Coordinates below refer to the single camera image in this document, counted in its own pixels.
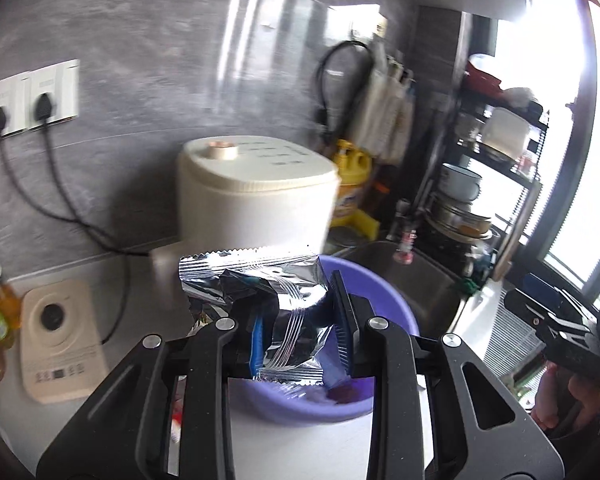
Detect stainless steel sink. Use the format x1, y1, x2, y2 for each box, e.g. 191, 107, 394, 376
330, 240, 476, 336

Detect black kitchen shelf rack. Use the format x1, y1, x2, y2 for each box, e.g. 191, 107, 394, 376
415, 10, 591, 281

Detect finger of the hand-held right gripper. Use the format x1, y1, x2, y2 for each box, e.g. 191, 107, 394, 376
525, 272, 598, 321
504, 290, 593, 342

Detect yellow detergent bottle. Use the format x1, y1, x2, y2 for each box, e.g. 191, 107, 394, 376
330, 139, 381, 241

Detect white enamel bowl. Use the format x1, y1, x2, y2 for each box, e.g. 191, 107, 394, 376
437, 162, 483, 203

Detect white air fryer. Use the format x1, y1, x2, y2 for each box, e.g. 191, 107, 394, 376
150, 136, 342, 281

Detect person's right hand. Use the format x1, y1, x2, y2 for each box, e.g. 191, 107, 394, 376
532, 360, 600, 432

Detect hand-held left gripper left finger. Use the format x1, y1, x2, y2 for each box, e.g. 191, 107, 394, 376
36, 316, 268, 480

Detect stack of steel pans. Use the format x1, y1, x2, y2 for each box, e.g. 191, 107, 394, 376
425, 197, 501, 241

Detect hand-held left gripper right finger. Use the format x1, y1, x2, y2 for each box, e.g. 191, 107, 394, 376
330, 270, 568, 480

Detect hanging black cable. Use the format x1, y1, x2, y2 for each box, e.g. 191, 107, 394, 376
316, 40, 376, 153

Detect white wall socket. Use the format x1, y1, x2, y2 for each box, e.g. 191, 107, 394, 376
0, 72, 33, 142
27, 59, 81, 131

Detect purple plastic bucket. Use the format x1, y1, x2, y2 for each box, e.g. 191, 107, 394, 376
228, 254, 421, 423

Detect beige induction cooker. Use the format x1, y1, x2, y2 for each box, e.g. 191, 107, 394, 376
20, 280, 108, 405

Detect white pot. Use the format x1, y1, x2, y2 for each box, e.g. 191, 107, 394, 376
480, 107, 531, 158

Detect red bowl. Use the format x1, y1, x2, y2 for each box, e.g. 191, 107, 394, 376
467, 54, 503, 91

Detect black power cable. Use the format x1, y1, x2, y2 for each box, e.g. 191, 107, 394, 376
32, 92, 153, 346
0, 105, 151, 257

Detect hanging cloth bags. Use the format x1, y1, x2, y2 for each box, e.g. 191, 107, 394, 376
352, 40, 416, 166

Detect silver snack wrapper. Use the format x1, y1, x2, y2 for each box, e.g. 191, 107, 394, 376
178, 246, 331, 386

